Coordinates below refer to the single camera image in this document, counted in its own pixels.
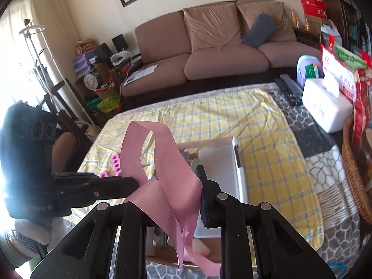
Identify red box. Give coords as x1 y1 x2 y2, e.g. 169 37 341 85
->
300 0 327 18

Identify green printed packet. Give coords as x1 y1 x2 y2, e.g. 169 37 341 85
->
334 45 367 70

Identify yellow woven bag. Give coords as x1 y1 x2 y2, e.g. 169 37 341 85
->
76 38 96 54

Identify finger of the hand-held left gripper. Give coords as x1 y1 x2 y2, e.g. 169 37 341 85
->
94 176 140 204

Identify dark wooden armchair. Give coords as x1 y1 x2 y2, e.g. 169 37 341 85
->
43 78 102 175

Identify red patterned bag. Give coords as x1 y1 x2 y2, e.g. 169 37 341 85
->
353 68 372 163

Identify dark wooden cabinet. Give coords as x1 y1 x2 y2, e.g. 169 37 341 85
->
320 0 359 53

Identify white pot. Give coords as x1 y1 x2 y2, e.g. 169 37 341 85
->
84 123 102 141

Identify black speaker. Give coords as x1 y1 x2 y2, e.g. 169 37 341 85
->
112 34 126 52
96 43 112 60

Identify brown sofa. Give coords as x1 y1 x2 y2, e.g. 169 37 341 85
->
120 0 320 98

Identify wicker basket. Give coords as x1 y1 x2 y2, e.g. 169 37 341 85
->
341 116 372 224

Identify cream curtain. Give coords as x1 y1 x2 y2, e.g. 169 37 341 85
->
0 0 76 114

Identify purple plastic container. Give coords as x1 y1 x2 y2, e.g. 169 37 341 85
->
296 55 323 83

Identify white coat stand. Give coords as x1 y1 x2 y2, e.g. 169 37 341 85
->
19 25 96 128

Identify yellow plaid cloth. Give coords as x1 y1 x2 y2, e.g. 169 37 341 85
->
77 89 324 252

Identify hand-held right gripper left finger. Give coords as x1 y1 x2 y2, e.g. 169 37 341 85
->
29 202 147 279

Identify pink satin ribbon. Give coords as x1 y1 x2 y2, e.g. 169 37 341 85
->
120 120 221 276

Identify green bag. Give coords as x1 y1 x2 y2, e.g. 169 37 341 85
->
97 96 121 112

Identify stack of purple packets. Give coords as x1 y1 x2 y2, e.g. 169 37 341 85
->
73 53 98 74

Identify white cardboard box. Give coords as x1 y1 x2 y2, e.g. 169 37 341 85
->
145 136 250 271

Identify white rounded appliance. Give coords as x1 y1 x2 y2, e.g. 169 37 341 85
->
110 51 133 66

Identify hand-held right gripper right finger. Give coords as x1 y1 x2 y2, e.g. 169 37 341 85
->
195 165 336 279

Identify round printed tin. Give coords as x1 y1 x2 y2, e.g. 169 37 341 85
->
84 72 102 89

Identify grey remote control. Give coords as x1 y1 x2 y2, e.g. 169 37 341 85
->
280 75 303 94

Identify white and red bag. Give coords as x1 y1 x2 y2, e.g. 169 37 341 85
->
321 45 356 102

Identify wooden shelf unit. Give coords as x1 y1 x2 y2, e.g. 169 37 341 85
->
73 61 123 117

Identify tan sofa cushion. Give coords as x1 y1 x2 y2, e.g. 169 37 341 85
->
183 2 243 53
236 0 297 47

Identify black remote control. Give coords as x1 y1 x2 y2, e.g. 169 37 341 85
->
275 78 303 106

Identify grey pillow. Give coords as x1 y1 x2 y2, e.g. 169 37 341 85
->
242 13 276 48

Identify printed papers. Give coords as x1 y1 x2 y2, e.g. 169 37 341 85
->
123 64 160 86

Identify white tissue box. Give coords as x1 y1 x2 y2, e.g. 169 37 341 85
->
302 78 353 133

